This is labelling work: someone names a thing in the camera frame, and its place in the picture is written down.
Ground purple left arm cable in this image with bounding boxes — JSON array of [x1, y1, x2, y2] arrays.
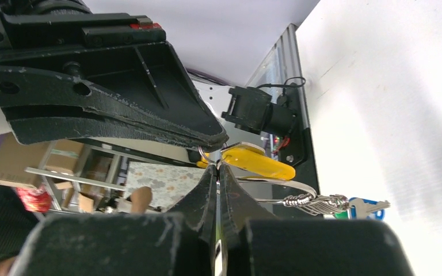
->
[[185, 67, 231, 86]]

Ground floral patterned sheet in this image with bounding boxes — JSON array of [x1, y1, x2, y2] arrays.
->
[[123, 162, 204, 209]]

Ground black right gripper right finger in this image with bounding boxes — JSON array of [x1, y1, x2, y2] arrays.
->
[[218, 164, 413, 275]]

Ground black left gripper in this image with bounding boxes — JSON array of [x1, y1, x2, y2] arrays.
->
[[0, 1, 228, 151]]

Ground cardboard boxes in background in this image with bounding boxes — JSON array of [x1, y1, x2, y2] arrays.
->
[[0, 133, 84, 189]]

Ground silver keyring with clips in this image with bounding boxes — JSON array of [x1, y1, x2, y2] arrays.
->
[[198, 146, 350, 217]]

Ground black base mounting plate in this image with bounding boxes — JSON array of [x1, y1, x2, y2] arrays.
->
[[271, 88, 322, 219]]

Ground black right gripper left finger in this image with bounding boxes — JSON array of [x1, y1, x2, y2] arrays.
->
[[10, 165, 217, 275]]

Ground blue tagged key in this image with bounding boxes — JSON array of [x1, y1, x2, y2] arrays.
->
[[349, 197, 391, 221]]

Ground green tagged key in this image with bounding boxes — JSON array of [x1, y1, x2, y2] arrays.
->
[[333, 212, 349, 220]]

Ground yellow tagged key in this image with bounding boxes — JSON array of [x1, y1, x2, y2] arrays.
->
[[197, 142, 296, 181]]

